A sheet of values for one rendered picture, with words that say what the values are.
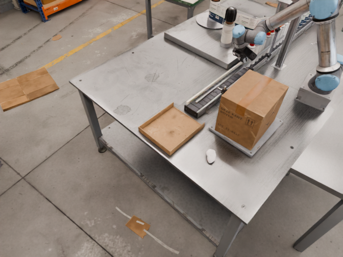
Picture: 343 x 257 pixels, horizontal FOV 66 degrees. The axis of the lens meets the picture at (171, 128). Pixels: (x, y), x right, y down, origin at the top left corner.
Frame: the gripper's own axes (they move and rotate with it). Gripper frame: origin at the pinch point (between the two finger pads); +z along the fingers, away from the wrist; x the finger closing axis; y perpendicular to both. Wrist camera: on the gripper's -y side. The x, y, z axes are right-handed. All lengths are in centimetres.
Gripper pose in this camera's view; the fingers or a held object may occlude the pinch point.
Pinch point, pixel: (246, 61)
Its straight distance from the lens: 200.0
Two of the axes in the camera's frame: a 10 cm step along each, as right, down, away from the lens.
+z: 3.4, 3.0, 8.9
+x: -6.0, 8.0, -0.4
